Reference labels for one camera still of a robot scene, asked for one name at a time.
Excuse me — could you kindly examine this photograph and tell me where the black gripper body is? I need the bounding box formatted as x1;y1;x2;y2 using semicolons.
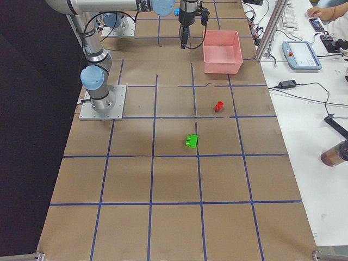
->
179;0;198;26

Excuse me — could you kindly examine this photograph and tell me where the green toy block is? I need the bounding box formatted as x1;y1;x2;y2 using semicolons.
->
185;134;198;148

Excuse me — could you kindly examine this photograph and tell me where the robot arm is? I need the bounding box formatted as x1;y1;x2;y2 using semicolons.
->
103;13;129;32
46;1;175;113

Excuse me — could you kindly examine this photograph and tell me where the pink plastic box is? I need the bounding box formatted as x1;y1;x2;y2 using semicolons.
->
203;30;243;74

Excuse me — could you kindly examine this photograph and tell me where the person hand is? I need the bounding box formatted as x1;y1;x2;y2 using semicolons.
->
306;7;332;21

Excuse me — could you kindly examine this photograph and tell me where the red toy block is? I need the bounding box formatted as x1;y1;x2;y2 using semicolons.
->
214;101;224;113

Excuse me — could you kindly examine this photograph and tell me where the white keyboard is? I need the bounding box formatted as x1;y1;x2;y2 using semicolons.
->
281;4;299;30

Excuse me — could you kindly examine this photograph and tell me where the black power adapter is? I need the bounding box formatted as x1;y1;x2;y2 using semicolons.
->
274;80;297;90

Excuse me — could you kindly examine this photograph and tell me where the blue teach pendant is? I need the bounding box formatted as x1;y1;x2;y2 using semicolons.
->
282;41;322;71

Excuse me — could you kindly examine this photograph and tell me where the black smartphone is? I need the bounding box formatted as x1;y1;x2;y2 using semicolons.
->
309;18;325;32

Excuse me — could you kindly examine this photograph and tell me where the brown drink bottle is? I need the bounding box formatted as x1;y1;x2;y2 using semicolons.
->
320;140;347;166

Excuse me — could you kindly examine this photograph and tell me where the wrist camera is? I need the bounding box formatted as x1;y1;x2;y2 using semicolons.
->
201;8;210;26

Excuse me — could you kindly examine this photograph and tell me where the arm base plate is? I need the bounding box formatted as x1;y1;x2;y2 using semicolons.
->
79;85;127;120
101;17;136;38

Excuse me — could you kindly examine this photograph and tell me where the aluminium frame post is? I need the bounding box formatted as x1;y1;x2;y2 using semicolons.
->
255;0;288;61

